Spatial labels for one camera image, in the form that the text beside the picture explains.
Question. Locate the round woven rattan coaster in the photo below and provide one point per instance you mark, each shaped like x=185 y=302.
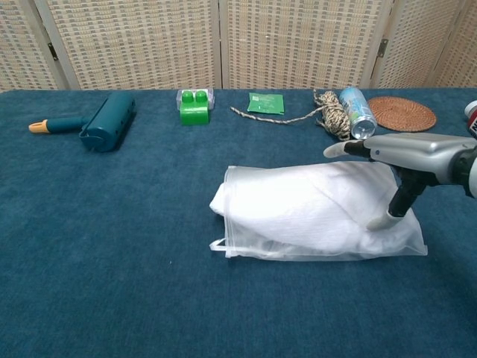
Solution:
x=404 y=113

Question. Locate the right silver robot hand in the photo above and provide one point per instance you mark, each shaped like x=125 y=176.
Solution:
x=410 y=153

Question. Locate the teal lint roller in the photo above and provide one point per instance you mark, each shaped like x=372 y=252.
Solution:
x=108 y=119

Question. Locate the transparent plastic zip bag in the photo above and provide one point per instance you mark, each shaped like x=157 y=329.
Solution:
x=246 y=253

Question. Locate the green foil sachet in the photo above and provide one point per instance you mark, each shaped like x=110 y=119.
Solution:
x=265 y=103

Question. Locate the blue table cloth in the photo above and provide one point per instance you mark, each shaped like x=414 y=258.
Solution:
x=112 y=242

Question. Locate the light blue beverage can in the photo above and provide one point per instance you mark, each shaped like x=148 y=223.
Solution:
x=356 y=106

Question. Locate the green toy building block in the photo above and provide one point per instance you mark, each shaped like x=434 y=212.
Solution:
x=194 y=113

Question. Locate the red juice bottle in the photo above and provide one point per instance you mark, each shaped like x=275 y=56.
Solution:
x=472 y=119

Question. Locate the woven folding screen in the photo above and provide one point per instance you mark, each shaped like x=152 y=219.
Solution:
x=149 y=44

